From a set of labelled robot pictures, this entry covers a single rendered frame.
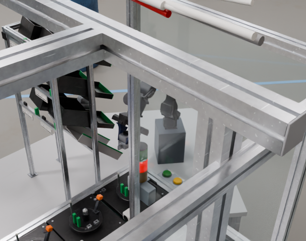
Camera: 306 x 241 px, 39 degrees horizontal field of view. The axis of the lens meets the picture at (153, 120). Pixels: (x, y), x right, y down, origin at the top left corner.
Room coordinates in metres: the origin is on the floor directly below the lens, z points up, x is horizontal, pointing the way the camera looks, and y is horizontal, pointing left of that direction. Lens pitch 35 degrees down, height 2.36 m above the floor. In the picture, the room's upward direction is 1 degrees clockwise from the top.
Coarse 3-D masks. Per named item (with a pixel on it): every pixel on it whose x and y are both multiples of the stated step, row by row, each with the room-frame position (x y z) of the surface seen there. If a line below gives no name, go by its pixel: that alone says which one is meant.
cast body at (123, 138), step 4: (124, 132) 1.52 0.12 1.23; (120, 136) 1.51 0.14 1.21; (124, 136) 1.51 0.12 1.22; (120, 140) 1.51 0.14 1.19; (124, 140) 1.50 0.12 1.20; (120, 144) 1.50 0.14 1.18; (124, 144) 1.49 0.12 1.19; (128, 144) 1.50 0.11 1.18; (120, 148) 1.49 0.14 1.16; (124, 148) 1.49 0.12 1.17
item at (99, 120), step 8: (64, 104) 1.61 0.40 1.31; (72, 104) 1.63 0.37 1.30; (80, 104) 1.65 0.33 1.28; (64, 112) 1.48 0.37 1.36; (72, 112) 1.50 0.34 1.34; (80, 112) 1.52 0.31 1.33; (88, 112) 1.54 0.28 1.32; (96, 112) 1.70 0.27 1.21; (64, 120) 1.47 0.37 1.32; (72, 120) 1.49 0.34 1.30; (80, 120) 1.51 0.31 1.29; (88, 120) 1.54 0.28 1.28; (104, 120) 1.66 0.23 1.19; (112, 128) 1.60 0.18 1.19
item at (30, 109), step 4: (8, 36) 1.62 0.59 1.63; (12, 40) 1.59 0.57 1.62; (16, 40) 1.57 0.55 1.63; (36, 88) 1.50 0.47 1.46; (40, 88) 1.47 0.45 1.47; (44, 92) 1.45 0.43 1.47; (48, 92) 1.45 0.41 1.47; (48, 96) 1.43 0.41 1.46; (84, 96) 1.56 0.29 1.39; (20, 100) 1.63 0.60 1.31; (88, 100) 1.53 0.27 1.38; (20, 104) 1.62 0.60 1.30; (28, 108) 1.57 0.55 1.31; (32, 112) 1.55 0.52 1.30; (36, 116) 1.52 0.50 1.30; (40, 116) 1.51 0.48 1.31; (44, 120) 1.48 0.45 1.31; (48, 124) 1.46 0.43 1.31; (52, 124) 1.45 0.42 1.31; (52, 128) 1.44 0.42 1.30; (88, 128) 1.55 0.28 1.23
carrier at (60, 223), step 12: (84, 204) 1.33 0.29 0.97; (60, 216) 1.26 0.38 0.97; (72, 216) 1.25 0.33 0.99; (84, 216) 1.22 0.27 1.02; (96, 216) 1.25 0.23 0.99; (108, 216) 1.27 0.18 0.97; (60, 228) 1.20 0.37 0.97; (72, 228) 1.18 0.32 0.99; (84, 228) 1.18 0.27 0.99; (96, 228) 1.19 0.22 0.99; (108, 228) 1.20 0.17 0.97; (72, 240) 1.14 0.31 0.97; (84, 240) 1.14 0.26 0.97; (96, 240) 1.14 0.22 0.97
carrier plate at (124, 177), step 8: (120, 176) 1.52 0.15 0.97; (112, 184) 1.46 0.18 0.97; (96, 192) 1.41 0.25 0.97; (104, 192) 1.41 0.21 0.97; (112, 192) 1.41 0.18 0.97; (104, 200) 1.36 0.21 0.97; (112, 200) 1.36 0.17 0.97; (112, 208) 1.32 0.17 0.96; (120, 208) 1.31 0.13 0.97; (120, 216) 1.28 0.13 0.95
